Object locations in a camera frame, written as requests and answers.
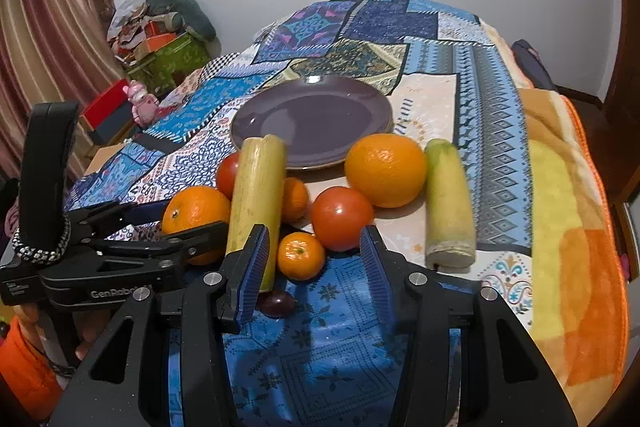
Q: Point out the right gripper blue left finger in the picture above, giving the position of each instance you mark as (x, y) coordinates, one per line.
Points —
(243, 271)

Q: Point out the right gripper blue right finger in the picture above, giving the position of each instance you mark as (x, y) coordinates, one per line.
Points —
(387, 273)

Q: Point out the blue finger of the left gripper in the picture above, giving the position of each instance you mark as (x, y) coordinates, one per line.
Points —
(120, 214)
(202, 245)

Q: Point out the large red tomato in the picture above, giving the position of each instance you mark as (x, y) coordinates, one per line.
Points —
(337, 216)

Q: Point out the small mandarin front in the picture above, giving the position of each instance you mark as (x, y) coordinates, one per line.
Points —
(300, 257)

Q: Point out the small mandarin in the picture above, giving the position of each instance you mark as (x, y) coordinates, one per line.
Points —
(300, 257)
(295, 200)

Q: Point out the small red tomato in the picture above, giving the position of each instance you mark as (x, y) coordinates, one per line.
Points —
(226, 173)

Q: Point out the large orange with sticker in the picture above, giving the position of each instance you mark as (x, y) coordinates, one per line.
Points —
(389, 169)

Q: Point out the small mandarin back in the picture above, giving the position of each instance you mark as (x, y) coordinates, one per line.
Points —
(295, 200)

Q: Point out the left human hand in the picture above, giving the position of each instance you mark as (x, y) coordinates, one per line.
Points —
(89, 326)

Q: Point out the red box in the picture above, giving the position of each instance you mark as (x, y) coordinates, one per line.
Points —
(111, 104)

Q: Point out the pink plush toy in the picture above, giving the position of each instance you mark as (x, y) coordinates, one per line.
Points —
(145, 108)

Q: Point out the green cardboard box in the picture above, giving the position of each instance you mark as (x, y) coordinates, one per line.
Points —
(164, 69)

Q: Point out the dark purple ceramic plate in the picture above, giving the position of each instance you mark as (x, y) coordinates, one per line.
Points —
(319, 118)

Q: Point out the patchwork patterned bedspread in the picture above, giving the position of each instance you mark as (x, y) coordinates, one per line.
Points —
(445, 77)

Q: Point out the striped pink curtain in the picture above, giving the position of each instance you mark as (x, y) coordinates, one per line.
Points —
(51, 51)

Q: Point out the orange yellow fleece blanket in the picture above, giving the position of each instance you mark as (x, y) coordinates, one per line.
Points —
(580, 309)

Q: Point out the dark green plush cushion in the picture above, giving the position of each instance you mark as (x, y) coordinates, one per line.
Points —
(191, 13)

